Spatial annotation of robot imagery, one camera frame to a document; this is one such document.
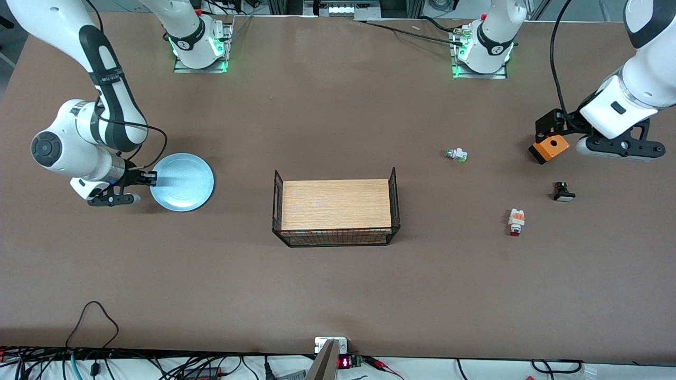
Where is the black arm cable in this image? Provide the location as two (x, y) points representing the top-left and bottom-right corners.
(97, 115), (168, 170)
(550, 0), (583, 126)

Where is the short black table cable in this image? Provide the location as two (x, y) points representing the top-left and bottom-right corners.
(419, 15), (466, 34)

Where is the red push button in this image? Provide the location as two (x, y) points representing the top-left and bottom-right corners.
(508, 208), (527, 237)

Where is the orange button enclosure box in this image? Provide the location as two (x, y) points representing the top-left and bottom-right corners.
(529, 135), (571, 165)

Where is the looped black cable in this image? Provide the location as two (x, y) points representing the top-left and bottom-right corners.
(65, 300), (120, 351)

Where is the white mounting block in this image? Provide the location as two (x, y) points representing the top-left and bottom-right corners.
(315, 337), (348, 354)

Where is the aluminium frame profile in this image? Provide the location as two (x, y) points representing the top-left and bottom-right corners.
(303, 0), (382, 18)

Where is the light blue plate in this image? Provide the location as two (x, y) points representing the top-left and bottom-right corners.
(150, 153), (215, 212)

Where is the black wire basket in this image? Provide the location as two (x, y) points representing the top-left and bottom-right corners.
(272, 167), (401, 248)

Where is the long black table cable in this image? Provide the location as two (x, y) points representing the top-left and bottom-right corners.
(363, 19), (458, 44)

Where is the black coiled cable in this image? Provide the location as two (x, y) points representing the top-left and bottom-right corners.
(530, 358), (585, 375)

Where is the red wire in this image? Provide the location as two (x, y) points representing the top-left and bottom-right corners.
(363, 357), (405, 380)

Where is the wooden board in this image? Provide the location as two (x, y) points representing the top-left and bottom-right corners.
(280, 179), (393, 245)

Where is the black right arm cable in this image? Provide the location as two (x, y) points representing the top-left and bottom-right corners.
(97, 115), (168, 170)

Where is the grey metal bar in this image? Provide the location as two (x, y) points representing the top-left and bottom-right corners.
(305, 339), (339, 380)

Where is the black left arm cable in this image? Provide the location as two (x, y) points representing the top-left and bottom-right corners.
(550, 0), (583, 126)

